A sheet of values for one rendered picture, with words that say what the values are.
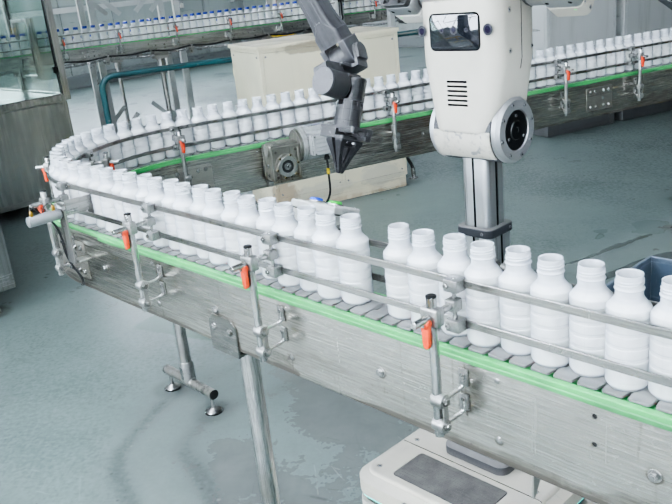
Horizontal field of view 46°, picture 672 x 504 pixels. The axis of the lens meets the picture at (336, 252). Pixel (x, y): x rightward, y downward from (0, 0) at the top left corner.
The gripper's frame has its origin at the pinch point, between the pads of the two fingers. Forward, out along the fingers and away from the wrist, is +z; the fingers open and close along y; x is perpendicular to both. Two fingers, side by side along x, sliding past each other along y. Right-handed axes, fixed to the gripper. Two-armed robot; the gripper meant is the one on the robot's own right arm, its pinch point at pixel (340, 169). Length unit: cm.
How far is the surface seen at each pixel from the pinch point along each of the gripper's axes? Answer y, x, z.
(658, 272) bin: 52, 47, 11
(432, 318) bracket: 50, -25, 21
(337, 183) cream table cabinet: -293, 290, 5
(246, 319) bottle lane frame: -6.9, -14.1, 34.4
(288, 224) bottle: 6.0, -17.7, 12.3
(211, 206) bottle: -18.7, -18.5, 12.1
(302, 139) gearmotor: -104, 81, -11
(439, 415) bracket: 50, -19, 36
